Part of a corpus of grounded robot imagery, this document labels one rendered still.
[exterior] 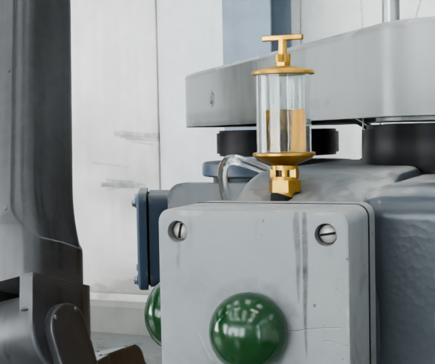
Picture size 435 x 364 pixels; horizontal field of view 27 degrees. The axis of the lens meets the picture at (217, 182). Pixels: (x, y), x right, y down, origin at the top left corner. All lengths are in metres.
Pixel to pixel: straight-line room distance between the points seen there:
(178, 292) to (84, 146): 6.04
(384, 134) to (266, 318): 0.19
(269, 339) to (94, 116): 6.04
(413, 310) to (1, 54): 0.42
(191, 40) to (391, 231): 5.69
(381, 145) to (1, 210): 0.28
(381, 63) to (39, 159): 0.27
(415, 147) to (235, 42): 4.98
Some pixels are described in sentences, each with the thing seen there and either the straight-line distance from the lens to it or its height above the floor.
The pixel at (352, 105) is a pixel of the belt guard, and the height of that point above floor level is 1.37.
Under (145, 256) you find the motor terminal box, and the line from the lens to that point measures 0.84.
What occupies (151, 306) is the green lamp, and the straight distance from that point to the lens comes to 0.37.
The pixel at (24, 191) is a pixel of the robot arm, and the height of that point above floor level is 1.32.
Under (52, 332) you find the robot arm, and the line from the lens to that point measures 0.61.
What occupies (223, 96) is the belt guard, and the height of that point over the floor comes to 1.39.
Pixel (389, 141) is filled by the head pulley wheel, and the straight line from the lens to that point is 0.49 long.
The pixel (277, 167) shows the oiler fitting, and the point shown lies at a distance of 0.41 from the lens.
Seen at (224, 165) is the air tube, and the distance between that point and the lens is 0.51.
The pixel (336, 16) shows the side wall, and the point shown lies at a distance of 5.75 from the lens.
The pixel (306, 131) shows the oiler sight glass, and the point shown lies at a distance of 0.41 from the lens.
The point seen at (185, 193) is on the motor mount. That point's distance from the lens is 0.82.
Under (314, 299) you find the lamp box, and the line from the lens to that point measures 0.33.
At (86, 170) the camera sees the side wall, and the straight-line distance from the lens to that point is 6.39.
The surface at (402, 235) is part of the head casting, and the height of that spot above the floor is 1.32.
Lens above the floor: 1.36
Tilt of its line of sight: 3 degrees down
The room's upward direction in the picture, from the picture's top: 1 degrees counter-clockwise
